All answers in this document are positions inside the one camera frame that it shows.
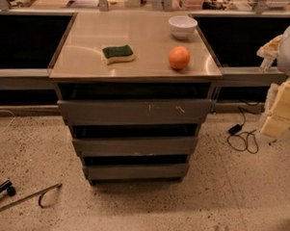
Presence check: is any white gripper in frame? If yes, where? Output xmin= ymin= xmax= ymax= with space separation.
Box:
xmin=256 ymin=35 xmax=290 ymax=139

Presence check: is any grey bottom drawer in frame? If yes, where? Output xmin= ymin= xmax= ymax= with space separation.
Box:
xmin=83 ymin=163 xmax=189 ymax=181

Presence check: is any grey drawer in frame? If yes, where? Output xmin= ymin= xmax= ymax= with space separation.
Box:
xmin=83 ymin=163 xmax=189 ymax=181
xmin=72 ymin=137 xmax=198 ymax=157
xmin=58 ymin=98 xmax=211 ymax=126

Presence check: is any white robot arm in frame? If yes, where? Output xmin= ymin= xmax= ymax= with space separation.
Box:
xmin=256 ymin=26 xmax=290 ymax=139

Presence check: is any grey top drawer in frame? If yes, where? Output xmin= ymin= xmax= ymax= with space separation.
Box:
xmin=58 ymin=98 xmax=211 ymax=126

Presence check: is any grey middle drawer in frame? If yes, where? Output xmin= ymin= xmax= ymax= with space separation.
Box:
xmin=72 ymin=137 xmax=198 ymax=157

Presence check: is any grey drawer cabinet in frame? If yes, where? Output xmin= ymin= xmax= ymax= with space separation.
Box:
xmin=41 ymin=7 xmax=226 ymax=192

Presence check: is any clear plastic water bottle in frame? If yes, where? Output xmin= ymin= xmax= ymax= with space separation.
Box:
xmin=260 ymin=58 xmax=275 ymax=72

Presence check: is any orange fruit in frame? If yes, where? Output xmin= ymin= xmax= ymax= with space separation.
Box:
xmin=169 ymin=46 xmax=190 ymax=70

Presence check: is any white bowl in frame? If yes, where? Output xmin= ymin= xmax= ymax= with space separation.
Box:
xmin=169 ymin=15 xmax=198 ymax=39

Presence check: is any green yellow sponge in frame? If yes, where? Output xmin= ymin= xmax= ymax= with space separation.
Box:
xmin=101 ymin=44 xmax=134 ymax=64

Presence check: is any grey metal rod with hook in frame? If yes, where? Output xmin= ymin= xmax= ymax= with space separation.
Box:
xmin=0 ymin=183 xmax=62 ymax=213

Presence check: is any black caster wheel leg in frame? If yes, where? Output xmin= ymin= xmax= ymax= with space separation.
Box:
xmin=0 ymin=180 xmax=16 ymax=196

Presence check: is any black power adapter cable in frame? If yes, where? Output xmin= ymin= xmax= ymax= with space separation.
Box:
xmin=225 ymin=99 xmax=262 ymax=155

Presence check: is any white cable on floor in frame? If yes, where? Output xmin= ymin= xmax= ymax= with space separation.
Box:
xmin=0 ymin=106 xmax=17 ymax=137

